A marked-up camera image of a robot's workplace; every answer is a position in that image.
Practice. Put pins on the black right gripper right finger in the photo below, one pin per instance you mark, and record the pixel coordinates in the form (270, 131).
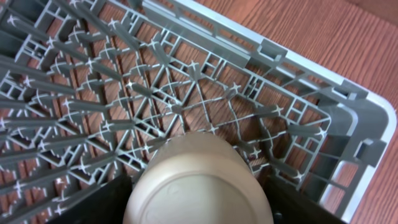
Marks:
(289, 206)

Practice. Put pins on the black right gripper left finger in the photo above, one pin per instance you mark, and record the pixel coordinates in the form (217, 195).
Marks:
(106, 205)

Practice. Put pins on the white plastic cup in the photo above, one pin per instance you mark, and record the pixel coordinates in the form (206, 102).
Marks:
(197, 178)

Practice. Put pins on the grey plastic dish rack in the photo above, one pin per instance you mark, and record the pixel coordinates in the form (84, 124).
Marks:
(90, 88)

